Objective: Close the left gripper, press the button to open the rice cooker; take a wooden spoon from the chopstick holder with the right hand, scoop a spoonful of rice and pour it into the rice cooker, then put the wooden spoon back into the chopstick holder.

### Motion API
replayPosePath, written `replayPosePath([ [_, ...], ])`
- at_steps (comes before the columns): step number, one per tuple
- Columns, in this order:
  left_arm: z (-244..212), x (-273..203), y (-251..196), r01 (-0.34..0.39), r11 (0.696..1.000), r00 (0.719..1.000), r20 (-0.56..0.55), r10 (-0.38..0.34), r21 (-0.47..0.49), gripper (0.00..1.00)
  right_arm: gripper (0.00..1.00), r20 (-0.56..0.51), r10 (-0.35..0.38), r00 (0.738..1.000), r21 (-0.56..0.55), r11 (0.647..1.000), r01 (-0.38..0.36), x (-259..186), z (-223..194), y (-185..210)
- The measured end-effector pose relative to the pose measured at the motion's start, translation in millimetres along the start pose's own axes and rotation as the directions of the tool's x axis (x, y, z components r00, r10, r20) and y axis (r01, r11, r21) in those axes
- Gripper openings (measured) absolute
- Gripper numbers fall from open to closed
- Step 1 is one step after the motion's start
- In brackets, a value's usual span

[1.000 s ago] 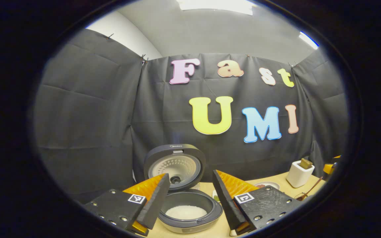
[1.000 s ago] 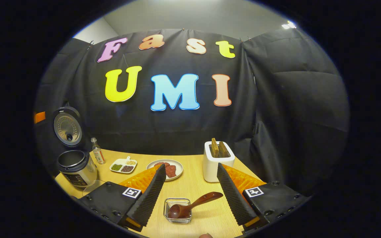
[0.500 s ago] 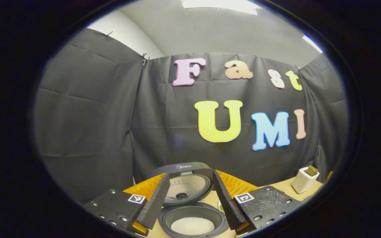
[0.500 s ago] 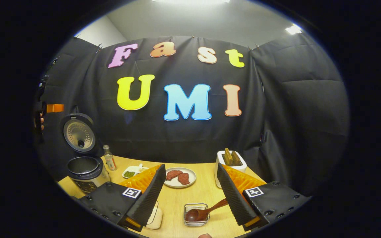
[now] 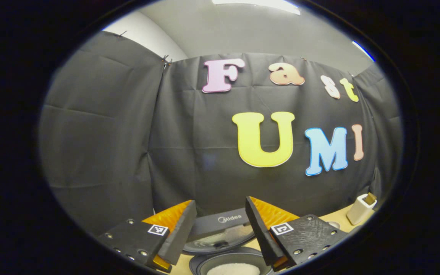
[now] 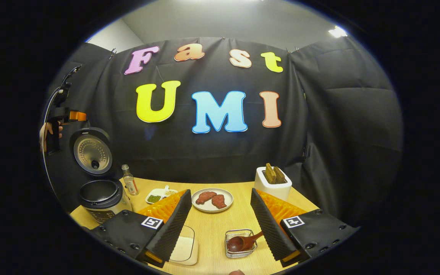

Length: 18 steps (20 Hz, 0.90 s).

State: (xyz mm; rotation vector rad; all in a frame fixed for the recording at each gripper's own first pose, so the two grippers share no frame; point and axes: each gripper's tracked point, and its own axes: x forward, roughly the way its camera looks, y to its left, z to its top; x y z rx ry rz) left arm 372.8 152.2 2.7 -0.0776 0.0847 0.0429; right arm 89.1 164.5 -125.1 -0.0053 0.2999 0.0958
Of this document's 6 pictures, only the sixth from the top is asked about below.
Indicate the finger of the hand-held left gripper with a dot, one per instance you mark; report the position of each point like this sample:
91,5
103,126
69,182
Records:
78,115

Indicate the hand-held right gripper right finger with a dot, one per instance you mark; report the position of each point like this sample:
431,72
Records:
269,229

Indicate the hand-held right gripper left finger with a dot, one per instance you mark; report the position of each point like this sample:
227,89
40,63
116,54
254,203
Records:
172,233

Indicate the clear box of white rice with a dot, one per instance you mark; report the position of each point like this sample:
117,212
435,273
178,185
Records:
183,248

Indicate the brown wooden spoon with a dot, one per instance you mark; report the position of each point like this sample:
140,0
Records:
243,241

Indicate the white square chopstick holder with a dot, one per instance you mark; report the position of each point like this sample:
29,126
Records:
271,191

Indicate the grey silver rice cooker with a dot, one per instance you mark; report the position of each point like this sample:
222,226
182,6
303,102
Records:
101,194

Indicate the small clear glass dish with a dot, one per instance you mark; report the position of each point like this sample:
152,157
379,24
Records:
239,254

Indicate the white divided dish with beans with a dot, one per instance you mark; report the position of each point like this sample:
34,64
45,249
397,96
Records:
159,192

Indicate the red meat slice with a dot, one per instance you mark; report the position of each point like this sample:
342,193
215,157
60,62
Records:
205,197
219,201

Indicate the white round plate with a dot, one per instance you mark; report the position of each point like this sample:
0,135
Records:
227,198

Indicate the small glass bottle red label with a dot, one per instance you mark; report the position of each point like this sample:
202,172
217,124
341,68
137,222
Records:
130,183

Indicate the black backdrop cloth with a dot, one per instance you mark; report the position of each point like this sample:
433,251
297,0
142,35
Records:
338,133

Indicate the small ceiling light panel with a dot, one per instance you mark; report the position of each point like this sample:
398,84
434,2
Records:
337,31

